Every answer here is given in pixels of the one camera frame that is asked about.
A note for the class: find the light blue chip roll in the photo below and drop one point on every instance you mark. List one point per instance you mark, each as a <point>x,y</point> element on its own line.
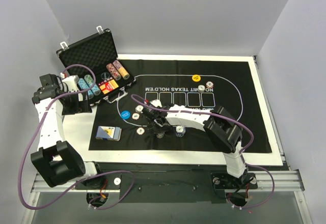
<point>84,86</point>

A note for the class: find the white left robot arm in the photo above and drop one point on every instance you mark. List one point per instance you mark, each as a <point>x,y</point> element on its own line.
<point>55,159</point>

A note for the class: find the dark red chip roll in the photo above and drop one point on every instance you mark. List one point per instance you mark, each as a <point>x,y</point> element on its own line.
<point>113,71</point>

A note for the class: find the aluminium mounting rail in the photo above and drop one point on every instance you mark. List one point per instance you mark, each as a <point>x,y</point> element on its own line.
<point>257,180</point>

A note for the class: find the blue playing card deck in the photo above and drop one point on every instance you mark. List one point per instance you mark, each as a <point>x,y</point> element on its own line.
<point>108,133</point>

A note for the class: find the tan chip roll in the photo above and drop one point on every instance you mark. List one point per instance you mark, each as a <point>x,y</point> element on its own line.
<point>122,71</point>

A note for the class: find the white table board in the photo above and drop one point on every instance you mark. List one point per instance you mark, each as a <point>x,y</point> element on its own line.
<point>78,128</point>

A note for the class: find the blue poker chip stack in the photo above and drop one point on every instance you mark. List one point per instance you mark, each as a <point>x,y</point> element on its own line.
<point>180,131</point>

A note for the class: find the yellow dealer button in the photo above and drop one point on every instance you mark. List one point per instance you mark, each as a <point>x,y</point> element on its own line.
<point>196,78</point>

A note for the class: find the red yellow card box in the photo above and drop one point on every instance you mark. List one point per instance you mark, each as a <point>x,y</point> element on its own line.
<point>108,85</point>

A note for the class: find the black poker felt mat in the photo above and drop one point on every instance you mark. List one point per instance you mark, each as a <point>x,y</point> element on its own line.
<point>223,88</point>

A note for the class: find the blue blind button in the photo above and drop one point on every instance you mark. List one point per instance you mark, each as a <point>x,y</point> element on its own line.
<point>125,115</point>

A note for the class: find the single red 100 chip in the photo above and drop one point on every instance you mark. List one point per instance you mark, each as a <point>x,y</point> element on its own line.
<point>135,116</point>

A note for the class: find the clear round button in case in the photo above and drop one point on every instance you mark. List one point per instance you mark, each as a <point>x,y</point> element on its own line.
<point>105,75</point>

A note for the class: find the black aluminium poker case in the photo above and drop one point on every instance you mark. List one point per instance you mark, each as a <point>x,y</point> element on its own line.
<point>95,52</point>

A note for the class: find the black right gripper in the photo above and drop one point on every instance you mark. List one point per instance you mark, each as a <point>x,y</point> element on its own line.
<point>155,121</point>

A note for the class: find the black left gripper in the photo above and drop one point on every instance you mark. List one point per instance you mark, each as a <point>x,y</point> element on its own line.
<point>83,104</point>

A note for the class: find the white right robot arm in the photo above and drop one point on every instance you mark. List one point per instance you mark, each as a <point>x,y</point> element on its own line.
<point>198,122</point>

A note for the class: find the grey poker chip stack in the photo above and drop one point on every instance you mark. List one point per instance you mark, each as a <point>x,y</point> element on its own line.
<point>160,134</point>

